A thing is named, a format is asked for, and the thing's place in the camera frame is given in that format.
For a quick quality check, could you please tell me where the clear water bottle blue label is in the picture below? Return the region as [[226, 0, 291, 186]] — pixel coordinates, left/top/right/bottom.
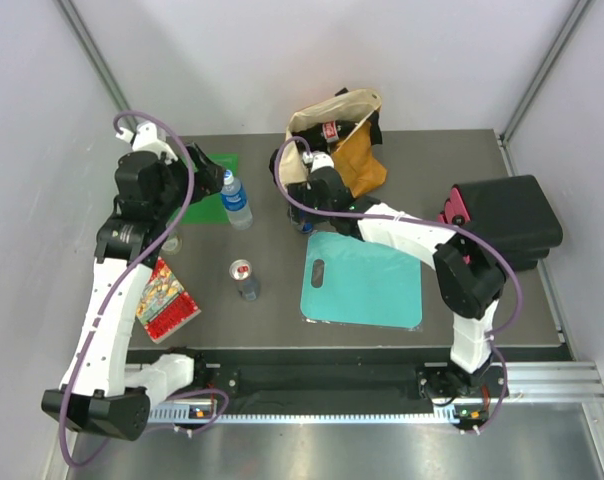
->
[[220, 170, 253, 230]]

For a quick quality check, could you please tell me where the turquoise cutting board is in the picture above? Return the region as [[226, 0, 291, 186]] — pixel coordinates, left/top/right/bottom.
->
[[300, 232, 423, 330]]

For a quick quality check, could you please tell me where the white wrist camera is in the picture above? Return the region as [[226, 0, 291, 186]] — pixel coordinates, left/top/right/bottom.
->
[[302, 151, 334, 173], [116, 121, 178, 165]]

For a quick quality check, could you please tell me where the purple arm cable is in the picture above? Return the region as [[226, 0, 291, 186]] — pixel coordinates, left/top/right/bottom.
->
[[274, 135, 524, 434], [58, 110, 231, 469]]

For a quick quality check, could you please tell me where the black and pink drawer box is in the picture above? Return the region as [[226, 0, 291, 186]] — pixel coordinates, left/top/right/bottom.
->
[[437, 175, 563, 272]]

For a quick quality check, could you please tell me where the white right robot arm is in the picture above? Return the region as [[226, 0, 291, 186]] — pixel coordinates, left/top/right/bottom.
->
[[276, 166, 512, 397]]

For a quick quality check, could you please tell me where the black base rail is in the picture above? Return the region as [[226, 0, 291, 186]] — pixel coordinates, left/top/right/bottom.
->
[[126, 347, 508, 416]]

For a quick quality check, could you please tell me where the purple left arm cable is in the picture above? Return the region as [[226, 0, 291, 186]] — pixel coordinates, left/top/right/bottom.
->
[[58, 110, 231, 469]]

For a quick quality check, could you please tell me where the orange canvas bag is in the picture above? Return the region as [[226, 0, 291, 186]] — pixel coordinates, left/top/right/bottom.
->
[[285, 88, 388, 198]]

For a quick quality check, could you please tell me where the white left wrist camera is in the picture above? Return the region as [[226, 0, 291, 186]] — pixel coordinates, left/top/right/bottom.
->
[[116, 121, 178, 165]]

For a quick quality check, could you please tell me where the green board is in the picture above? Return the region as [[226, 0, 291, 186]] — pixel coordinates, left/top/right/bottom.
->
[[169, 152, 240, 224]]

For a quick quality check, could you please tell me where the red snack box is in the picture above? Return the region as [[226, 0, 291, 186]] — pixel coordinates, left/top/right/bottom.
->
[[136, 257, 201, 344]]

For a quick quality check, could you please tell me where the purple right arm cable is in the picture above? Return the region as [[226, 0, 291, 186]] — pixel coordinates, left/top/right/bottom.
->
[[274, 135, 524, 434]]

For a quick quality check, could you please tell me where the energy drink can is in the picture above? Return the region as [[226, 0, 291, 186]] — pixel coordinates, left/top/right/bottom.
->
[[288, 205, 314, 235], [229, 259, 260, 301]]

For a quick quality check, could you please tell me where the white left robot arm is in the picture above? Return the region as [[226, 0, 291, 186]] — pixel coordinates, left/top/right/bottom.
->
[[41, 143, 224, 440]]

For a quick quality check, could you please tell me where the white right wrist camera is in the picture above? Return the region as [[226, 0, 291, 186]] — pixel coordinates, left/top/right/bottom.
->
[[302, 151, 334, 173]]

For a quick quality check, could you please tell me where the glass cola bottle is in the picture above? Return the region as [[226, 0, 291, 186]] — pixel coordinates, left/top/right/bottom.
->
[[293, 120, 357, 153]]

